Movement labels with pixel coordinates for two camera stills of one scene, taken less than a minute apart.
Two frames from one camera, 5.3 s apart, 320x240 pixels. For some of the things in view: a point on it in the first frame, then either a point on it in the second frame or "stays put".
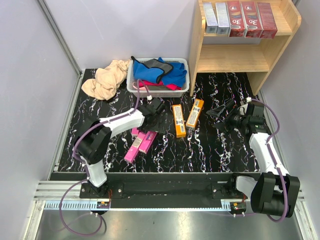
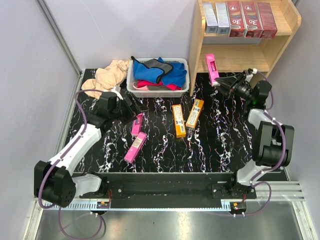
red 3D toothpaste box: (254, 27) stays put
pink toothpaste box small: (135, 147) stays put
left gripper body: (156, 126) to (123, 111)
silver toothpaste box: (222, 18) stays put
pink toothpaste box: (147, 142) to (212, 69)
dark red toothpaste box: (268, 21) stays put
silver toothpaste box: (211, 23) stays put
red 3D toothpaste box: (236, 19) stays put
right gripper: (222, 127) to (228, 82)
